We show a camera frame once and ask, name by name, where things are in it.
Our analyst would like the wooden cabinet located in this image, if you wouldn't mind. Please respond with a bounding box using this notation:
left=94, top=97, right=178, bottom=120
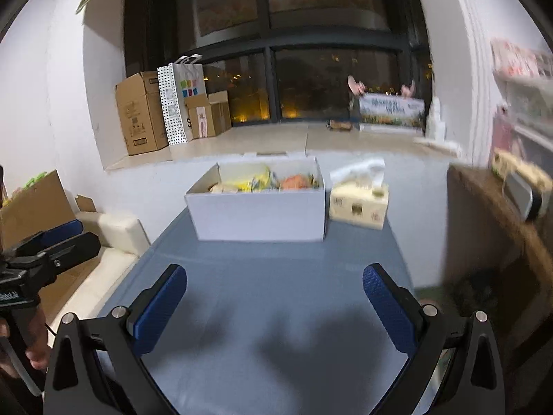
left=446, top=162, right=553, bottom=400

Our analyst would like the large brown cardboard box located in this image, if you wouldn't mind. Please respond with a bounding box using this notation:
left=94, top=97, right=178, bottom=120
left=115, top=72, right=170, bottom=157

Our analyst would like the white cardboard box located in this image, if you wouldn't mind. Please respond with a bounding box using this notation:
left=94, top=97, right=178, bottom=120
left=184, top=156, right=326, bottom=243

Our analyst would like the crinkled yellow snack bag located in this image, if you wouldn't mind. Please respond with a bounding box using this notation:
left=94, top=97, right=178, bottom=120
left=235, top=164, right=280, bottom=192

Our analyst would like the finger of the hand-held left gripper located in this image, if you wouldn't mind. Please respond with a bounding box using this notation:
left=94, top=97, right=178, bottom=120
left=3, top=219, right=84, bottom=257
left=40, top=231, right=103, bottom=269

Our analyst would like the printed landscape carton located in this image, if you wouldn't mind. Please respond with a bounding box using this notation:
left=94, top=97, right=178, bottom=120
left=358, top=94, right=427, bottom=133

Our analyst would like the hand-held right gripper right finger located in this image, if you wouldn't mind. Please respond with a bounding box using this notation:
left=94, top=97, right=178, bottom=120
left=362, top=263, right=506, bottom=415

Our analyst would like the small brown cardboard box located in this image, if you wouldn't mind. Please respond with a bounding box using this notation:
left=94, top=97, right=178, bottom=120
left=184, top=90, right=233, bottom=140

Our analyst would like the white paper shopping bag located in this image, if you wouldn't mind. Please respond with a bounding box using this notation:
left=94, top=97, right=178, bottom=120
left=156, top=54, right=207, bottom=146

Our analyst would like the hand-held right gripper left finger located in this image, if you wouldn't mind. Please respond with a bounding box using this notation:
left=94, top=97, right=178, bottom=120
left=43, top=263, right=188, bottom=415

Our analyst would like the person's left hand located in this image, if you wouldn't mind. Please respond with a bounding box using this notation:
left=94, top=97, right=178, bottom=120
left=0, top=310, right=51, bottom=369

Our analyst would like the yellow patterned packet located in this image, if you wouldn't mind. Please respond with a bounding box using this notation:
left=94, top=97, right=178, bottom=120
left=492, top=147, right=553, bottom=192

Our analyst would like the open cardboard box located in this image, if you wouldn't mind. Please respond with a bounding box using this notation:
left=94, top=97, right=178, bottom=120
left=0, top=169, right=79, bottom=250

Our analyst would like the white cushion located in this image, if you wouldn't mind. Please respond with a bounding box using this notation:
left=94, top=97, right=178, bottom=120
left=43, top=211, right=150, bottom=326

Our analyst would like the dark window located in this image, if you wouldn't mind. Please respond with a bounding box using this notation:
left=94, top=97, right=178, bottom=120
left=124, top=0, right=433, bottom=129

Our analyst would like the silver metal box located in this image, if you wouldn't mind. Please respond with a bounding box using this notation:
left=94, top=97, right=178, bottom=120
left=503, top=172, right=543, bottom=222

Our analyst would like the yellow tissue pack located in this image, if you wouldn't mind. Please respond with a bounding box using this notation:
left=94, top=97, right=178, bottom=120
left=329, top=157, right=390, bottom=231

